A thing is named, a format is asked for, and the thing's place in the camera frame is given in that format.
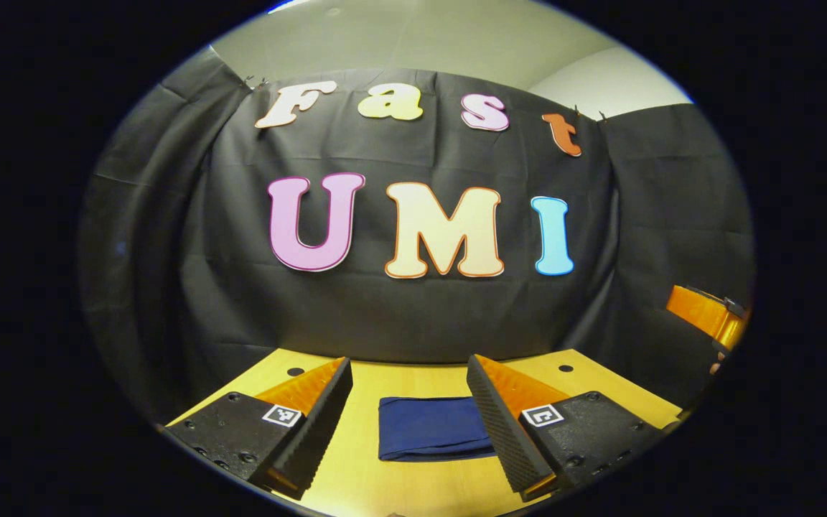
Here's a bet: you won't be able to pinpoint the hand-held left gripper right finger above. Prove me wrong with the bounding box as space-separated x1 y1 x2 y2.
465 353 667 503

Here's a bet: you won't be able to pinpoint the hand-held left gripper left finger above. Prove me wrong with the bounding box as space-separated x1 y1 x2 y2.
162 355 355 502

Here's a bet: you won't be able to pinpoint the black backdrop cloth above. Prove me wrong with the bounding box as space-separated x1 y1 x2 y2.
76 47 756 426

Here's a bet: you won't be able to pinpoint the blue denim jeans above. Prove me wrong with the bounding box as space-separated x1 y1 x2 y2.
377 395 497 462

